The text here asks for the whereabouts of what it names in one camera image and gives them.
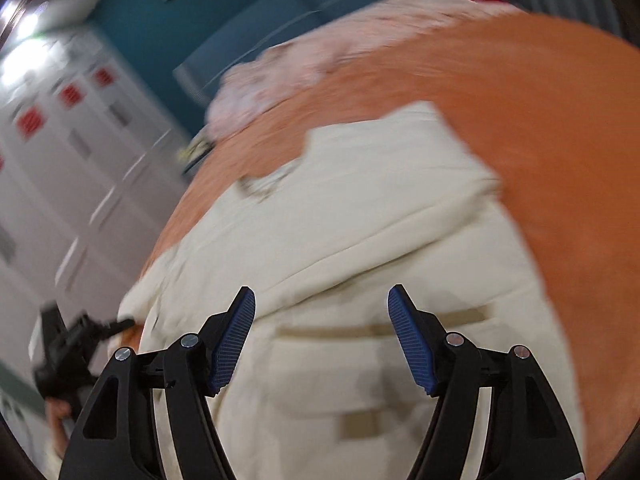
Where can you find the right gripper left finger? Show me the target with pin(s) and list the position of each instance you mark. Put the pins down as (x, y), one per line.
(116, 435)

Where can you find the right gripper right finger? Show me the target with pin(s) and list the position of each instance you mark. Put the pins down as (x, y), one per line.
(528, 435)

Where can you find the cream white padded coat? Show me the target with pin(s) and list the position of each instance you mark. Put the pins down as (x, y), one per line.
(322, 389)

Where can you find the person's left hand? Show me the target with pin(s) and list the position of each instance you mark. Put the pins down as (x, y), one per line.
(57, 411)

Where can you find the white wardrobe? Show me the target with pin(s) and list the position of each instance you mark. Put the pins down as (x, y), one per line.
(89, 177)

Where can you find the orange plush bed blanket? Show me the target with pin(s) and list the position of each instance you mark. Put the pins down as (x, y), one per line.
(553, 107)

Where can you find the bedside table with clutter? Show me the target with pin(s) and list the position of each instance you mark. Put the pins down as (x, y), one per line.
(194, 154)

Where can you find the pink floral quilt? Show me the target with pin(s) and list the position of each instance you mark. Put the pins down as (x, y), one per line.
(249, 89)

